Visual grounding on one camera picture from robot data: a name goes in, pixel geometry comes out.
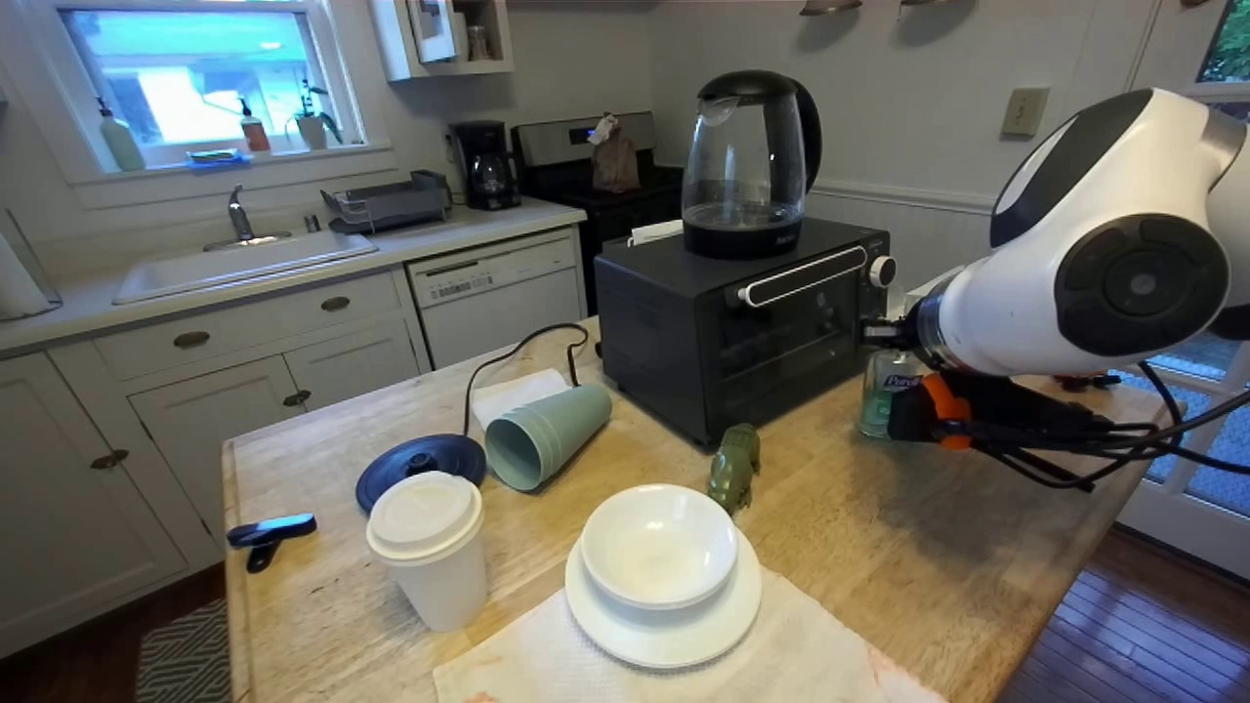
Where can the white dishwasher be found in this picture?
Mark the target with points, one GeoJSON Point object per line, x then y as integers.
{"type": "Point", "coordinates": [492, 294]}

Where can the green toy frog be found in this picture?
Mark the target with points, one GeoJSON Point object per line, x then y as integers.
{"type": "Point", "coordinates": [731, 467]}

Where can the green plastic cup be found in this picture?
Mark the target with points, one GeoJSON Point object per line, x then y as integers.
{"type": "Point", "coordinates": [539, 439]}

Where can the glass electric kettle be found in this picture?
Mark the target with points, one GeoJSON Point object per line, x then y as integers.
{"type": "Point", "coordinates": [751, 163]}

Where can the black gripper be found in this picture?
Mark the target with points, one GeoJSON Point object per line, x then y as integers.
{"type": "Point", "coordinates": [979, 413]}

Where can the black blue clip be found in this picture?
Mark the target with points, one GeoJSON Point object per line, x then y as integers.
{"type": "Point", "coordinates": [263, 535]}

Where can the grey dish rack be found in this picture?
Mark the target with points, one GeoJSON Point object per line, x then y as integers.
{"type": "Point", "coordinates": [424, 197]}

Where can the white kitchen island cart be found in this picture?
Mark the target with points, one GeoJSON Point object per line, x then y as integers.
{"type": "Point", "coordinates": [860, 573]}

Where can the dark blue round lid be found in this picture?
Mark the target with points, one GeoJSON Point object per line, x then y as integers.
{"type": "Point", "coordinates": [420, 454]}

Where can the white lidded paper cup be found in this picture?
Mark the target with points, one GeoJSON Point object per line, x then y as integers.
{"type": "Point", "coordinates": [425, 527]}

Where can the white plate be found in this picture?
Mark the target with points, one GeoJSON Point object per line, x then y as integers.
{"type": "Point", "coordinates": [666, 638]}

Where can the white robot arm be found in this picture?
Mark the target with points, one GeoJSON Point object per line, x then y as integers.
{"type": "Point", "coordinates": [1119, 236]}

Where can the brown paper bag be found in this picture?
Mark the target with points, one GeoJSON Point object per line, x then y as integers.
{"type": "Point", "coordinates": [615, 156]}

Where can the black coffee maker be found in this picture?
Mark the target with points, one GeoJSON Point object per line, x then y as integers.
{"type": "Point", "coordinates": [488, 178]}

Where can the black toaster oven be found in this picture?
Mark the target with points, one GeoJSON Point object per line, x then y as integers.
{"type": "Point", "coordinates": [710, 341]}

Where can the black stainless stove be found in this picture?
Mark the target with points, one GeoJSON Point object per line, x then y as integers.
{"type": "Point", "coordinates": [556, 163]}

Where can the white soap dispenser bottle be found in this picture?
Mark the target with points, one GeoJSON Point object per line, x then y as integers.
{"type": "Point", "coordinates": [121, 147]}

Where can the white bowl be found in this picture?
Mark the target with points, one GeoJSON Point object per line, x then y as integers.
{"type": "Point", "coordinates": [658, 544]}

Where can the white cloth mat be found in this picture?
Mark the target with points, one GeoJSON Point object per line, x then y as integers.
{"type": "Point", "coordinates": [764, 642]}

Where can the clear hand sanitizer bottle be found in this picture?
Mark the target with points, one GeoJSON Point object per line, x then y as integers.
{"type": "Point", "coordinates": [889, 395]}

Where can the sink faucet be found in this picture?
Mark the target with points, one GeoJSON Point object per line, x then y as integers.
{"type": "Point", "coordinates": [240, 225]}

